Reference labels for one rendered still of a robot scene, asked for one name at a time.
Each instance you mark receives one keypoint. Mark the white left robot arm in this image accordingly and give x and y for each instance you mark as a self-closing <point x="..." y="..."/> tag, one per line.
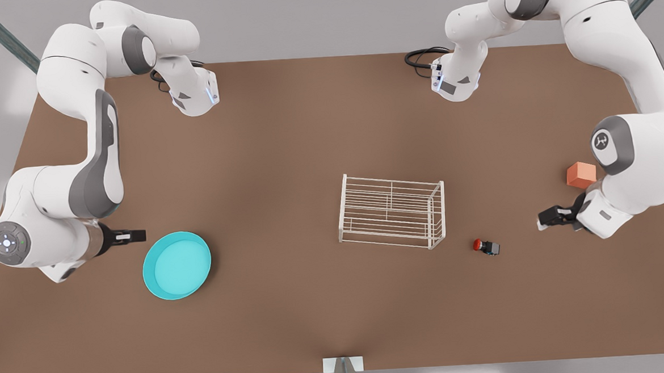
<point x="627" y="68"/>

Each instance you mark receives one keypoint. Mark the turquoise plate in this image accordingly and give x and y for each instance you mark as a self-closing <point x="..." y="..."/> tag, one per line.
<point x="177" y="265"/>

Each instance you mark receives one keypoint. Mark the orange cube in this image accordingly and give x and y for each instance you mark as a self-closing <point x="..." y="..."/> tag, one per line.
<point x="581" y="174"/>

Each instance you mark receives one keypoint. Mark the red button switch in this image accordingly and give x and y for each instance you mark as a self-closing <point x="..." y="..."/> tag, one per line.
<point x="486" y="246"/>

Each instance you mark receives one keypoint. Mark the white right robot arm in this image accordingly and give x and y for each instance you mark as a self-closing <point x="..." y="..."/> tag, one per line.
<point x="93" y="182"/>

